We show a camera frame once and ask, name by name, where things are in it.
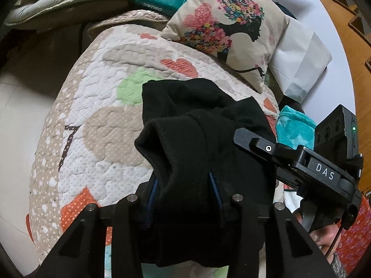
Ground teal wipes packet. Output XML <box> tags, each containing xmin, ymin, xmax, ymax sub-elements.
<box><xmin>130</xmin><ymin>0</ymin><xmax>189</xmax><ymax>18</ymax></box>

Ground teal star-print blanket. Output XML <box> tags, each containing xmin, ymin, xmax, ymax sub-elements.
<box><xmin>275</xmin><ymin>106</ymin><xmax>316</xmax><ymax>151</ymax></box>

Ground floral silhouette throw pillow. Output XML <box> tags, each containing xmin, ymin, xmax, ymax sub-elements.
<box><xmin>161</xmin><ymin>0</ymin><xmax>290</xmax><ymax>93</ymax></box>

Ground black pants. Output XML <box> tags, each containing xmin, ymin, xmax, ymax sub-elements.
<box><xmin>134</xmin><ymin>78</ymin><xmax>279</xmax><ymax>268</ymax></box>

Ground white paper bag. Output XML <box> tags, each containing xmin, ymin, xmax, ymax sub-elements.
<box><xmin>261</xmin><ymin>0</ymin><xmax>332</xmax><ymax>103</ymax></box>

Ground wooden staircase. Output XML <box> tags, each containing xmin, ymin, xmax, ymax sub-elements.
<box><xmin>301</xmin><ymin>0</ymin><xmax>371</xmax><ymax>73</ymax></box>

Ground beige padded cushion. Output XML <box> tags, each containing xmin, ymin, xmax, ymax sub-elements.
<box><xmin>4</xmin><ymin>0</ymin><xmax>138</xmax><ymax>29</ymax></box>

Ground black cable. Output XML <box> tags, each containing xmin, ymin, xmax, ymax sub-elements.
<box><xmin>324</xmin><ymin>205</ymin><xmax>357</xmax><ymax>259</ymax></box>

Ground quilted heart-print blanket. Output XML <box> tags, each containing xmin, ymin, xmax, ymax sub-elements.
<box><xmin>26</xmin><ymin>9</ymin><xmax>290</xmax><ymax>278</ymax></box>

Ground person's right hand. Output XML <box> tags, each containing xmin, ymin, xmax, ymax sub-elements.
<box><xmin>311</xmin><ymin>223</ymin><xmax>341</xmax><ymax>257</ymax></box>

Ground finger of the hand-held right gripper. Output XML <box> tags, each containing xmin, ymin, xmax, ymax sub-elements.
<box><xmin>233</xmin><ymin>127</ymin><xmax>302</xmax><ymax>170</ymax></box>

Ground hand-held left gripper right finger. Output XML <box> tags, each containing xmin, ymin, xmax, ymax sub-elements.
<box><xmin>209</xmin><ymin>172</ymin><xmax>334</xmax><ymax>278</ymax></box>

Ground brown sofa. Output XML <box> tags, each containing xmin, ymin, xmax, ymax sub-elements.
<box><xmin>0</xmin><ymin>14</ymin><xmax>96</xmax><ymax>73</ymax></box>

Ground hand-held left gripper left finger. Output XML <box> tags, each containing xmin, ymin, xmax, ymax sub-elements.
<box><xmin>35</xmin><ymin>178</ymin><xmax>158</xmax><ymax>278</ymax></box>

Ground red floral cloth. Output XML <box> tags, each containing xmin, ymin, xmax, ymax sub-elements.
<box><xmin>336</xmin><ymin>203</ymin><xmax>371</xmax><ymax>275</ymax></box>

